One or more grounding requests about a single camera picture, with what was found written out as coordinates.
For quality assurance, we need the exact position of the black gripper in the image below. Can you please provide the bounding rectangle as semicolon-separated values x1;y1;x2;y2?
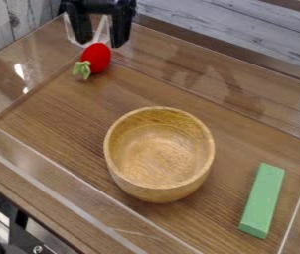
61;0;137;48

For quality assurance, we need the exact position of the red plush strawberry toy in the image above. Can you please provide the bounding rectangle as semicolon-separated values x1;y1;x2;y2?
73;43;112;80

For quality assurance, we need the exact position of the wooden bowl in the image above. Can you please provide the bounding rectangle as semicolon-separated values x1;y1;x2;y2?
104;106;216;203

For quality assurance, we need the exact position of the green rectangular block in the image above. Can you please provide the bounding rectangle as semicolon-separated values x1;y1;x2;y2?
239;163;286;239

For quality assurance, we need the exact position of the clear acrylic corner bracket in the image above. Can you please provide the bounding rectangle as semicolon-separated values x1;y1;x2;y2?
63;14;110;49

